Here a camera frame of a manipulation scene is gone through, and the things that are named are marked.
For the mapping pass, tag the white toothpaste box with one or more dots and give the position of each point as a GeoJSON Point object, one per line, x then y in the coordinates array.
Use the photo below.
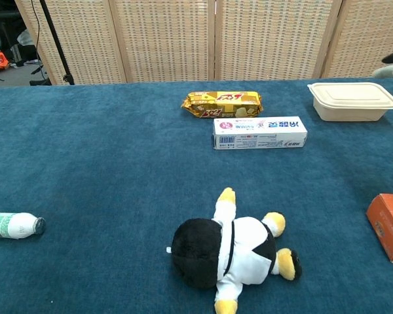
{"type": "Point", "coordinates": [258, 134]}

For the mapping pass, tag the orange cardboard box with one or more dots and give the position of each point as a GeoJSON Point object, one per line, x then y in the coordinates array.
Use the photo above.
{"type": "Point", "coordinates": [388, 225]}

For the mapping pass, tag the beige lidded food container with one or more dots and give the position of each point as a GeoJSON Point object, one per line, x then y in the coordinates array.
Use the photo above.
{"type": "Point", "coordinates": [350, 101]}

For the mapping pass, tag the golden biscuit packet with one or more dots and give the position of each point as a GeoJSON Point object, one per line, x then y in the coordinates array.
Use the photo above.
{"type": "Point", "coordinates": [222, 104]}

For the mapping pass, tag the woven rattan folding screen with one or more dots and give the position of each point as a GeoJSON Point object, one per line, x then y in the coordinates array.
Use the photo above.
{"type": "Point", "coordinates": [170, 39]}

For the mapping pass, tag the penguin plush toy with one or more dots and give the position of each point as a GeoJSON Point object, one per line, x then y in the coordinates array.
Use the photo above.
{"type": "Point", "coordinates": [235, 252]}

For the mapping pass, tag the blue felt table cover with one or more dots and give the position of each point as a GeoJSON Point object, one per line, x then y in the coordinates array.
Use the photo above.
{"type": "Point", "coordinates": [85, 163]}

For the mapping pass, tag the black tripod stand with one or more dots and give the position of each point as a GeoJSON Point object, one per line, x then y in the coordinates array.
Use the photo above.
{"type": "Point", "coordinates": [54, 36]}

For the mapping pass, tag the black office chair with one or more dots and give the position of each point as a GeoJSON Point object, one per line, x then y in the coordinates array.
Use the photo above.
{"type": "Point", "coordinates": [3, 14]}

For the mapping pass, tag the white plastic bottle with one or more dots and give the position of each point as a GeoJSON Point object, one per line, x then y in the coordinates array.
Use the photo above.
{"type": "Point", "coordinates": [13, 225]}

